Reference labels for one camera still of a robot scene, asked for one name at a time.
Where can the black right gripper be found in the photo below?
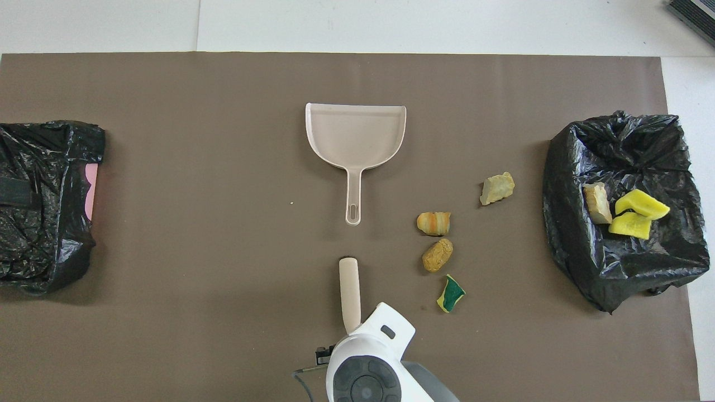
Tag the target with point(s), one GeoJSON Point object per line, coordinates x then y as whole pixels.
{"type": "Point", "coordinates": [325, 355]}

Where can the dark grey ribbed device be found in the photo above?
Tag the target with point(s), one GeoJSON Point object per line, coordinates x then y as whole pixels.
{"type": "Point", "coordinates": [695, 17]}

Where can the pale yellow scrap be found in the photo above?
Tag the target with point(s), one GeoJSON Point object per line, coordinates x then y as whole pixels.
{"type": "Point", "coordinates": [496, 188]}

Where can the brown table mat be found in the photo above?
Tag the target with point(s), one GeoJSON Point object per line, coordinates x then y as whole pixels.
{"type": "Point", "coordinates": [223, 111]}

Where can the beige plastic dustpan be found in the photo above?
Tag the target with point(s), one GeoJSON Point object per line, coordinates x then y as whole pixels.
{"type": "Point", "coordinates": [354, 134]}

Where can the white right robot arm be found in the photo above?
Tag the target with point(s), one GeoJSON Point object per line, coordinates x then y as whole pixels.
{"type": "Point", "coordinates": [380, 346]}

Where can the green and yellow sponge piece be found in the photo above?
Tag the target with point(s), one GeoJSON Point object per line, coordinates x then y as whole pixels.
{"type": "Point", "coordinates": [450, 293]}

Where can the brown oval bread roll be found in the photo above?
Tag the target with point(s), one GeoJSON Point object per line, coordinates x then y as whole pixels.
{"type": "Point", "coordinates": [437, 255]}

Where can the beige hand brush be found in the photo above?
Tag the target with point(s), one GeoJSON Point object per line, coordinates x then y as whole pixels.
{"type": "Point", "coordinates": [350, 290]}

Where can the black bag lined pink bin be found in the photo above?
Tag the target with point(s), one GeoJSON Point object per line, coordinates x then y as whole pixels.
{"type": "Point", "coordinates": [44, 251]}

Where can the orange striped sponge scrap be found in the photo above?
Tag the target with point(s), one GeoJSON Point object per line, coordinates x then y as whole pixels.
{"type": "Point", "coordinates": [434, 223]}

